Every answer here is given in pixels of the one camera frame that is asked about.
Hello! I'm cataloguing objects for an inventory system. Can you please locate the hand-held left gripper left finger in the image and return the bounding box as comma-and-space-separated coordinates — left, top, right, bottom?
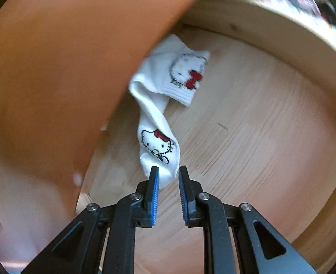
21, 166, 160, 274

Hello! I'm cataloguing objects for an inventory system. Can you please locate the white cartoon print sock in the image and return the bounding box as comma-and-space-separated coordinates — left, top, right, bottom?
129, 77, 181, 190
141, 33, 211, 107

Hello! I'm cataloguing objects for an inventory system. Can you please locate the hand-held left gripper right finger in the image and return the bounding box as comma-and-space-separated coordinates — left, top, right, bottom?
178, 166, 317, 274

